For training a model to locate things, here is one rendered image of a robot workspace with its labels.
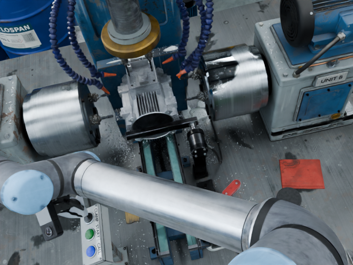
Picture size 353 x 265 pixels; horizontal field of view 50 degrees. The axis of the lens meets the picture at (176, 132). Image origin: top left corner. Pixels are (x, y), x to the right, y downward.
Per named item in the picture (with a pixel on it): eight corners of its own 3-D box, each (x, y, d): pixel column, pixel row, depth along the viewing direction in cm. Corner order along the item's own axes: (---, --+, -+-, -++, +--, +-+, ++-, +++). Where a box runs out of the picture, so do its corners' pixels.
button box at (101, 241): (90, 215, 119) (78, 211, 115) (108, 206, 117) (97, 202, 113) (94, 271, 110) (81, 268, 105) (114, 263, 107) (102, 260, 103)
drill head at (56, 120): (18, 124, 154) (-15, 83, 133) (106, 104, 154) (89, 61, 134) (14, 179, 140) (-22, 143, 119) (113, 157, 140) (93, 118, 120)
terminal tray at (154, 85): (127, 77, 140) (123, 63, 134) (156, 71, 140) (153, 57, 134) (132, 102, 133) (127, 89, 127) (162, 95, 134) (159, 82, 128)
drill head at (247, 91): (178, 89, 155) (172, 43, 134) (277, 67, 156) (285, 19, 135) (191, 139, 141) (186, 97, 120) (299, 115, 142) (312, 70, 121)
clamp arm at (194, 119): (196, 119, 135) (126, 134, 135) (196, 114, 133) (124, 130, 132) (198, 127, 134) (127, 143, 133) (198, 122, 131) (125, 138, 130)
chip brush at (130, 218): (120, 175, 149) (120, 174, 148) (133, 172, 149) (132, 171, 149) (126, 224, 138) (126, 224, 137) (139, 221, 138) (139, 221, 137)
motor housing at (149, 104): (125, 104, 153) (114, 72, 137) (172, 94, 153) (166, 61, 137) (132, 146, 142) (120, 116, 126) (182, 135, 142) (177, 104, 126)
